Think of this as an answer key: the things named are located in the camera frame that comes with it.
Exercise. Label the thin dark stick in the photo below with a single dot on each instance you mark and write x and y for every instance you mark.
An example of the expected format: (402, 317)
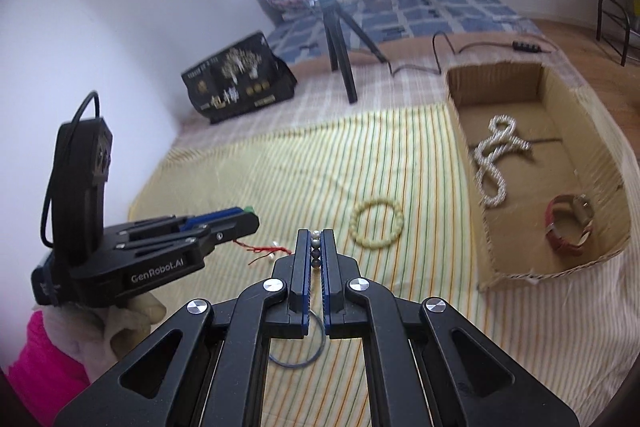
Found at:
(547, 140)

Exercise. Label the person's left forearm pink sleeve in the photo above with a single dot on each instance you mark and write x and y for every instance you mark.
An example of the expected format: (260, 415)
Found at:
(40, 357)

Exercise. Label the yellow striped cloth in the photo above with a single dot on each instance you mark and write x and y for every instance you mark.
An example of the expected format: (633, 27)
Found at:
(400, 157)

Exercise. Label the cardboard box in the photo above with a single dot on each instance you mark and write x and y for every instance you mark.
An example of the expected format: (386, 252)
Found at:
(545, 107)

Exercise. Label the black printed gift box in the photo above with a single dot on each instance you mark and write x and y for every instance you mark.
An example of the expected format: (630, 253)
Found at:
(235, 77)

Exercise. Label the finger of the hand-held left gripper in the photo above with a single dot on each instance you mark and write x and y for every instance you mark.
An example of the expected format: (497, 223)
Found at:
(210, 217)
(225, 232)

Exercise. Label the blue patchwork blanket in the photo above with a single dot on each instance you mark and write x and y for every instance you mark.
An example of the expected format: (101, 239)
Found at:
(425, 7)

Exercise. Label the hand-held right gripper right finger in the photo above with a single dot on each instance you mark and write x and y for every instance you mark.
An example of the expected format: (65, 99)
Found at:
(330, 267)

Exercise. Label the pale checked bed sheet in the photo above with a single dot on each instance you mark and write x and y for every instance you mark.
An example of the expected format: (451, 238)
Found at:
(400, 84)

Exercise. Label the black metal rack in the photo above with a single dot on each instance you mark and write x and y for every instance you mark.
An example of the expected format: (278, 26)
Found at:
(599, 14)

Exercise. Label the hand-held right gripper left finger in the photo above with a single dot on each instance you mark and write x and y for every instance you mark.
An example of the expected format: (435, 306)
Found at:
(302, 267)

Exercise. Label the black tripod stand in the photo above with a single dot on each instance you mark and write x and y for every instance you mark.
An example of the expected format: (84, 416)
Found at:
(345, 72)

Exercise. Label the person's left hand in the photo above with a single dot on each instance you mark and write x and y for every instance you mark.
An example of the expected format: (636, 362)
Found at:
(115, 327)

